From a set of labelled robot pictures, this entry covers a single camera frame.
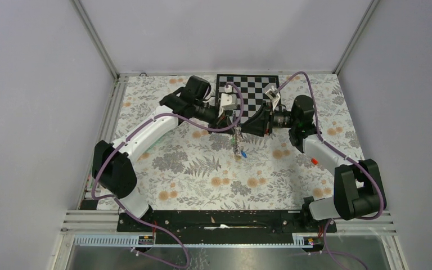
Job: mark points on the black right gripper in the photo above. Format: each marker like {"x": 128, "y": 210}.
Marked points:
{"x": 261, "y": 122}

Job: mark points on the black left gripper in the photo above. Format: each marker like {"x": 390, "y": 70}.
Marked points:
{"x": 221, "y": 122}

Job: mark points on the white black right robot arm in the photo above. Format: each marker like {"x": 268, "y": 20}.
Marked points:
{"x": 358, "y": 191}

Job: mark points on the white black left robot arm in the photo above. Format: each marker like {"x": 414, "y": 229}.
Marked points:
{"x": 112, "y": 165}

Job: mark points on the black white chessboard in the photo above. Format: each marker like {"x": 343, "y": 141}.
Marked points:
{"x": 253, "y": 89}

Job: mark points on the floral table mat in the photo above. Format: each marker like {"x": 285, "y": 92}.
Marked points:
{"x": 195, "y": 170}

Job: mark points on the mint green cylinder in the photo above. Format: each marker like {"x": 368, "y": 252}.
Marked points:
{"x": 156, "y": 143}

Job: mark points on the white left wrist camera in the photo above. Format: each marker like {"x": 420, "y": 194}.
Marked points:
{"x": 227, "y": 100}

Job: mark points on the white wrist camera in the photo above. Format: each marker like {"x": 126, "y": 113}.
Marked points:
{"x": 227, "y": 100}
{"x": 274, "y": 96}

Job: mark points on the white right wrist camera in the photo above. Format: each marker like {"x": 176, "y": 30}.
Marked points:
{"x": 274, "y": 96}

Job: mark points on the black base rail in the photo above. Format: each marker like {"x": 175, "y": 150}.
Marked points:
{"x": 220, "y": 227}

